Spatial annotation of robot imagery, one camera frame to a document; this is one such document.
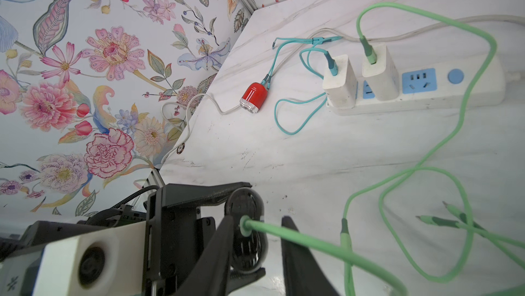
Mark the white charger teal cable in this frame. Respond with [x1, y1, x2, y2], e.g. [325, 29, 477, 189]
[260, 36, 358, 136]

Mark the black electric shaver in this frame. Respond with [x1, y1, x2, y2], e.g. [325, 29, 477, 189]
[224, 187, 268, 274]

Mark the red electric shaver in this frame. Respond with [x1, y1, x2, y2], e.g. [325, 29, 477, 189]
[239, 83, 268, 114]

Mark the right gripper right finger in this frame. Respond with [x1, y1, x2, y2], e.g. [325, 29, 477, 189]
[281, 239, 339, 296]

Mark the white charger green cable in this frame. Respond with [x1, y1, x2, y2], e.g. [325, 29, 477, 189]
[239, 1, 525, 296]

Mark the white power strip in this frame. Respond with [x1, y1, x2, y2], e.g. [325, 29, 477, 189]
[159, 13, 525, 166]

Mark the small round ring object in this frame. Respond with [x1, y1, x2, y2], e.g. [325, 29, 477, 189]
[176, 143, 185, 155]

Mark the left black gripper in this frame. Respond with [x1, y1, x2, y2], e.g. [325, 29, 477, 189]
[142, 182, 266, 295]

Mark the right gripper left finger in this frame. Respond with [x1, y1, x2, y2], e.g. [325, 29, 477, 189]
[175, 216, 234, 295]

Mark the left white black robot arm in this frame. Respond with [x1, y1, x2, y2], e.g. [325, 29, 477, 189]
[1, 182, 267, 295]

